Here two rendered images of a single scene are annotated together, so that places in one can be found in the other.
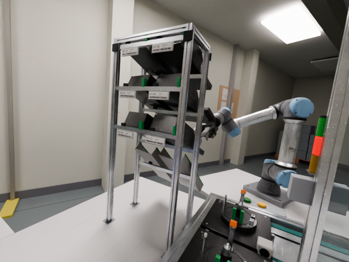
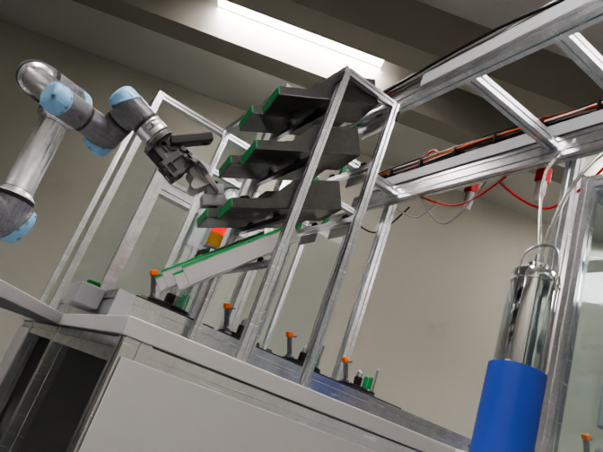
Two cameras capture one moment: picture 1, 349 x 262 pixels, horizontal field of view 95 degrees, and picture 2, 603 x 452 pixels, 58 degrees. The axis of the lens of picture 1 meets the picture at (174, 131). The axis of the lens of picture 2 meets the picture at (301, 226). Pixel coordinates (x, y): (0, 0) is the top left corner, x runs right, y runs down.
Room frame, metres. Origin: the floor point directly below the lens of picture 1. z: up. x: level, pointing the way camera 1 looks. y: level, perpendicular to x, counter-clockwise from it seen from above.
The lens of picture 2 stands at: (1.79, 0.88, 0.79)
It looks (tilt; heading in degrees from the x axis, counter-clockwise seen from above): 20 degrees up; 215
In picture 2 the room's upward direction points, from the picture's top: 20 degrees clockwise
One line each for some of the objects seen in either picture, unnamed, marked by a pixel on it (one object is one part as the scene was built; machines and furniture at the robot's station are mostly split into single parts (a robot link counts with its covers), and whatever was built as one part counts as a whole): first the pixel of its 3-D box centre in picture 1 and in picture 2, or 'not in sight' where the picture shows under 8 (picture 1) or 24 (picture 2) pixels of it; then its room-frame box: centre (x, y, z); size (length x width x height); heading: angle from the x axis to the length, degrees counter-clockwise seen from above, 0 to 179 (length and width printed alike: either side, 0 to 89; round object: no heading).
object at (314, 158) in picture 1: (321, 165); (214, 240); (0.42, -0.40, 1.29); 0.05 x 0.05 x 0.05
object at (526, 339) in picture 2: not in sight; (530, 304); (0.21, 0.62, 1.32); 0.14 x 0.14 x 0.38
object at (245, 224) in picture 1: (238, 218); (165, 308); (0.62, -0.30, 0.98); 0.14 x 0.14 x 0.02
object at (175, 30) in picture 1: (155, 140); (292, 228); (0.69, 0.08, 1.26); 0.36 x 0.21 x 0.80; 61
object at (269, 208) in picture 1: (260, 211); (83, 296); (0.77, -0.47, 0.93); 0.21 x 0.07 x 0.06; 61
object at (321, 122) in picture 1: (329, 128); not in sight; (0.42, -0.40, 1.39); 0.05 x 0.05 x 0.05
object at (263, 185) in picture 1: (269, 184); not in sight; (1.10, -0.71, 0.94); 0.15 x 0.15 x 0.10
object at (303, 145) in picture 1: (304, 143); not in sight; (5.86, -4.80, 0.68); 1.41 x 0.91 x 1.36; 36
